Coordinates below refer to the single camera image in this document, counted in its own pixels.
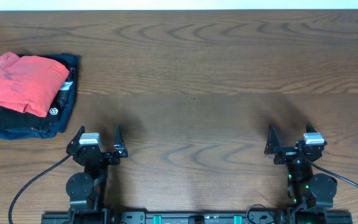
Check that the folded black polo shirt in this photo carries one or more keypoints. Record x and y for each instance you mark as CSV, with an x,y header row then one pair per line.
x,y
10,119

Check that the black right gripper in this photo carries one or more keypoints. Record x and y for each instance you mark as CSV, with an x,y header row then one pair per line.
x,y
273,147

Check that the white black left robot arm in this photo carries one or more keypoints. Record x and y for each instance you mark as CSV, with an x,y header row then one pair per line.
x,y
86,189

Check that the folded navy blue garment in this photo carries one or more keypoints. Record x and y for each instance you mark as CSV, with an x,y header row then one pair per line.
x,y
68,60

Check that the red printed t-shirt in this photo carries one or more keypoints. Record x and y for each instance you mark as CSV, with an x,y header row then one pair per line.
x,y
28,84

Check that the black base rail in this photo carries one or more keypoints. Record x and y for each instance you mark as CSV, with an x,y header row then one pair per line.
x,y
255,215

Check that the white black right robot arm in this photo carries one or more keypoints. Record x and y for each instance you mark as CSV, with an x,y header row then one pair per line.
x,y
312,193

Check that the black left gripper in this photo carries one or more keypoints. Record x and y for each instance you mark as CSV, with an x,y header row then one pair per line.
x,y
103,154

